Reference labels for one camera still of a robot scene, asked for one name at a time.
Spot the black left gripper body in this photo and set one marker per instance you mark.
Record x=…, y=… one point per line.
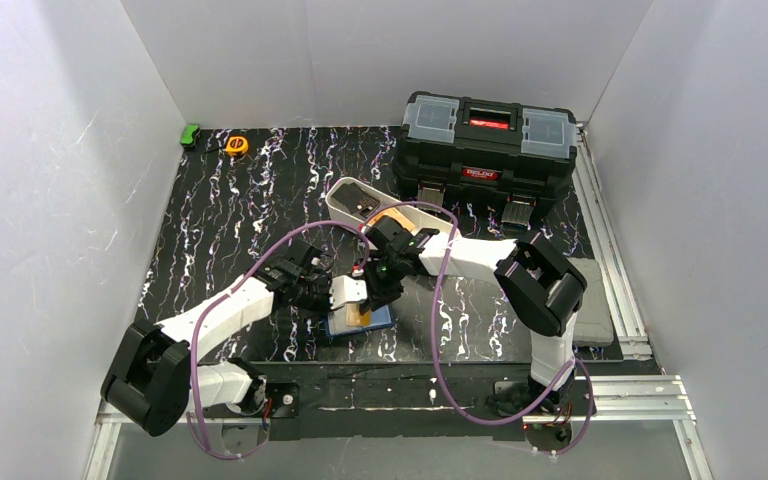
x=321, y=291

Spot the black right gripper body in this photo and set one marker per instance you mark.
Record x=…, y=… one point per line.
x=382, y=279

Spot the blue leather card holder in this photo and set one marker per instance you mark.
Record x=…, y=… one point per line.
x=335, y=325

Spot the orange card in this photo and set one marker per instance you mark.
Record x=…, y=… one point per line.
x=396, y=215

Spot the white oblong plastic tray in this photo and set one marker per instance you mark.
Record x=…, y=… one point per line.
x=421, y=218

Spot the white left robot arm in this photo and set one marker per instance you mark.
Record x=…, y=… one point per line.
x=158, y=374

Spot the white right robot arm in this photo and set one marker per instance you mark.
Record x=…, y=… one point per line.
x=544, y=289

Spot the black card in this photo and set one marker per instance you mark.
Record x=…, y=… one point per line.
x=357, y=201

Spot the black plastic toolbox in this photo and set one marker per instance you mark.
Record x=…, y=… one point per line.
x=517, y=159

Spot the yellow tape measure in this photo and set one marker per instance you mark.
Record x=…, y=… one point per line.
x=236, y=146

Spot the green small object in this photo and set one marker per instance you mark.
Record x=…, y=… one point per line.
x=189, y=136

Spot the grey pad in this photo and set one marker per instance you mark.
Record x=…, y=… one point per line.
x=594, y=326

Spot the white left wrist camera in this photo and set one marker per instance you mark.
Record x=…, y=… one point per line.
x=346, y=290

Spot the aluminium frame rail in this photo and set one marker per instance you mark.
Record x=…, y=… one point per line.
x=389, y=420

